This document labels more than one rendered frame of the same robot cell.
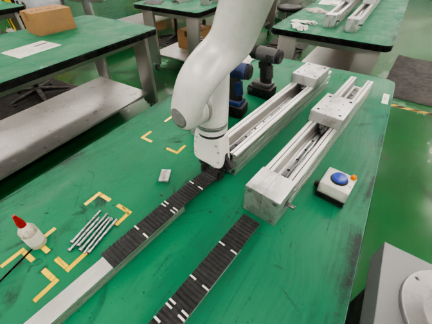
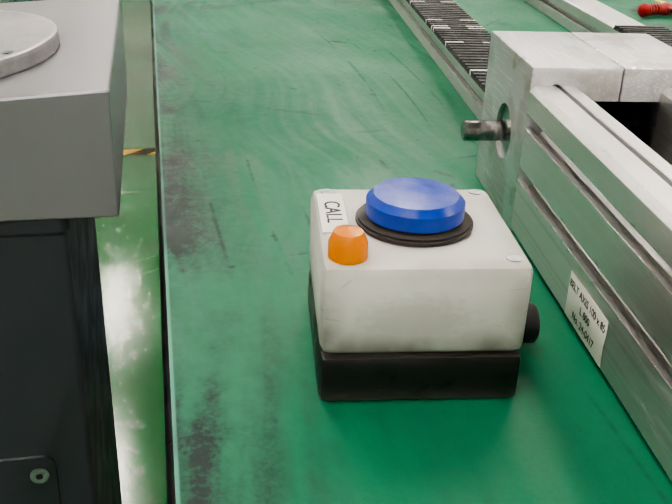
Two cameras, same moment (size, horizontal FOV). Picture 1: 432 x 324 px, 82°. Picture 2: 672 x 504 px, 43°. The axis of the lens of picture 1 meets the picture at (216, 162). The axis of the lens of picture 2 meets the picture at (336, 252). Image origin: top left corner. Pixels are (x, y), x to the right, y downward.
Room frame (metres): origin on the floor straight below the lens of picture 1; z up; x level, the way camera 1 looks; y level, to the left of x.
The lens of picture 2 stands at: (0.69, -0.59, 0.98)
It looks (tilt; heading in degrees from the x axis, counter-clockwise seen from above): 26 degrees down; 136
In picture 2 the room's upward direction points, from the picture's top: 2 degrees clockwise
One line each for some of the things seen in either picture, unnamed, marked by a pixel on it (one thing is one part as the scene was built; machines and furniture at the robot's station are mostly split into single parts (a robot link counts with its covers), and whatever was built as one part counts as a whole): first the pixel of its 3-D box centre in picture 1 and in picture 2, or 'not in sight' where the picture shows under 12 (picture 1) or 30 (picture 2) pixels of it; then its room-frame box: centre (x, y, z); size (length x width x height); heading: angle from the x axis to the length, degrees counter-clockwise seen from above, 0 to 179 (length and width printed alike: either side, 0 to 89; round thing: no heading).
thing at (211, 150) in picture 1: (212, 143); not in sight; (0.55, 0.01, 0.92); 0.10 x 0.07 x 0.11; 52
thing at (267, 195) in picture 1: (272, 197); (562, 127); (0.43, -0.15, 0.83); 0.12 x 0.09 x 0.10; 51
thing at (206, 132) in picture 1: (211, 125); not in sight; (0.55, 0.01, 0.98); 0.09 x 0.08 x 0.03; 52
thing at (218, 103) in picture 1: (210, 97); not in sight; (0.55, 0.01, 1.06); 0.09 x 0.08 x 0.13; 140
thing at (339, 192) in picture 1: (332, 185); (428, 284); (0.49, -0.34, 0.81); 0.10 x 0.08 x 0.06; 51
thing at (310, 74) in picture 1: (309, 77); not in sight; (1.10, -0.43, 0.87); 0.16 x 0.11 x 0.07; 141
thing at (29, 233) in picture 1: (27, 230); not in sight; (0.32, 0.44, 0.84); 0.04 x 0.04 x 0.12
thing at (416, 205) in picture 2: (339, 179); (414, 213); (0.48, -0.35, 0.84); 0.04 x 0.04 x 0.02
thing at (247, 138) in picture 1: (281, 108); not in sight; (0.90, -0.27, 0.82); 0.80 x 0.10 x 0.09; 141
